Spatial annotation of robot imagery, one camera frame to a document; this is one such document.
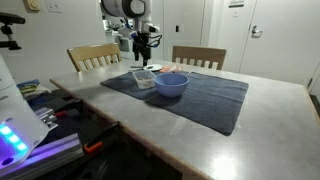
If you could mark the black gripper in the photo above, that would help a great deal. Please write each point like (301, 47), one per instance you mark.
(141, 46)

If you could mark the clear plastic container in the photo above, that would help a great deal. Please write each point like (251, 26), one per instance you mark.
(144, 73)

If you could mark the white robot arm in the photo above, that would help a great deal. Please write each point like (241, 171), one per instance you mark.
(137, 25)

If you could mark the blue plastic bowl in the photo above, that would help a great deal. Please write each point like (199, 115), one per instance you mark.
(171, 84)

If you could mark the metal spoon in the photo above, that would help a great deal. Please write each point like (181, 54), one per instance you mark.
(141, 66)

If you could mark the small white plate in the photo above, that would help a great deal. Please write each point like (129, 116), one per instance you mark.
(153, 67)

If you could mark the clear orange snack packet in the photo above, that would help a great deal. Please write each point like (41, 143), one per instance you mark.
(171, 69)

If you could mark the small dark blue cloth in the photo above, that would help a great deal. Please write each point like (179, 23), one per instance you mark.
(126, 84)

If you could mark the left wooden chair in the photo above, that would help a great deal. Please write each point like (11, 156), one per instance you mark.
(94, 56)

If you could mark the wooden chair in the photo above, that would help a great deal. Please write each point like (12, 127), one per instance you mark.
(199, 54)
(94, 56)

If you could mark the right wooden chair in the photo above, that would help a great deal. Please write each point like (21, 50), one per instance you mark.
(199, 54)

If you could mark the large dark blue cloth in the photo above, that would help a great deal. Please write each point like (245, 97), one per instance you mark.
(211, 101)

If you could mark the orange black clamp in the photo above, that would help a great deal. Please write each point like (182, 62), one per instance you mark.
(97, 142)

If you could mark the folded cloths pile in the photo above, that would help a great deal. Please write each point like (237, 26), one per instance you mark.
(32, 89)

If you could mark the beige thermostat dial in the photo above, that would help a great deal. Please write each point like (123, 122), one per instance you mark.
(32, 5)

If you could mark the white device with lights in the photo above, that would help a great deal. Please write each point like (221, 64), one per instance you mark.
(21, 130)

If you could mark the white door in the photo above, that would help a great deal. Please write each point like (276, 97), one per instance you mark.
(289, 47)

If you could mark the silver door handle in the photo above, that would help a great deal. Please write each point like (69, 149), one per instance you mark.
(256, 33)

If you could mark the aluminium extrusion rail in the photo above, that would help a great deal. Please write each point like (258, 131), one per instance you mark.
(46, 158)

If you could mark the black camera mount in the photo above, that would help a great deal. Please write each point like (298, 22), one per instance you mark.
(9, 19)

